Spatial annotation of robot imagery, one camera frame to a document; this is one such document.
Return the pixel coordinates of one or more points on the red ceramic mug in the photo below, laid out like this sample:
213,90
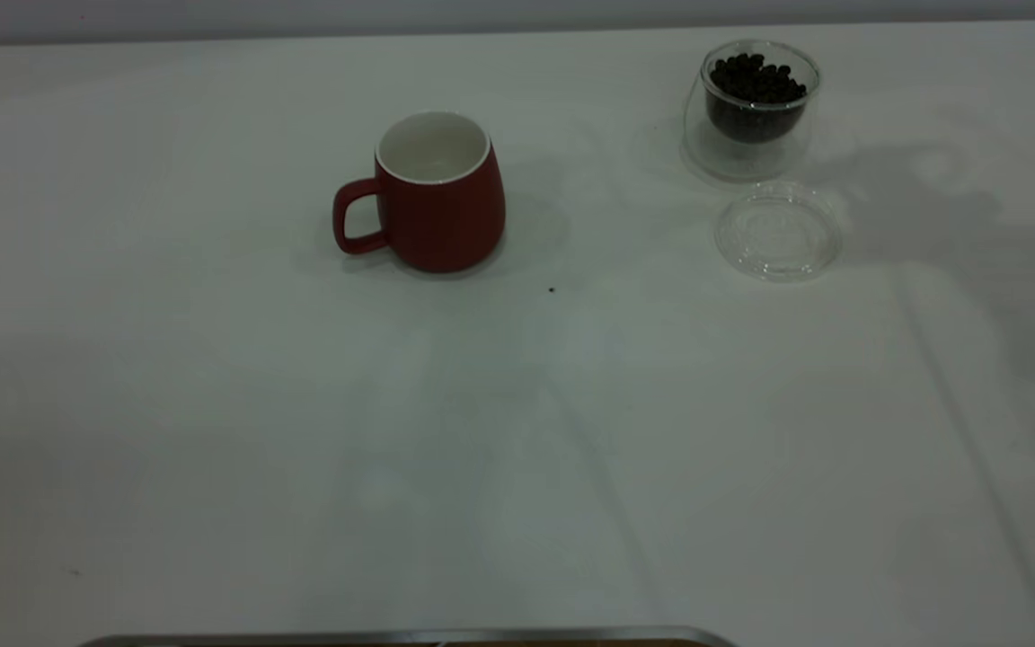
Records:
446,225

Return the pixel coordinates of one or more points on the clear glass lid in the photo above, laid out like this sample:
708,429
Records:
778,238

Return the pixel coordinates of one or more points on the dark roasted coffee beans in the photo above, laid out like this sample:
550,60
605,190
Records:
756,94

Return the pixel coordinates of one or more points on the clear double-wall glass cup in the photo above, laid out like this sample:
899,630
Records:
738,162

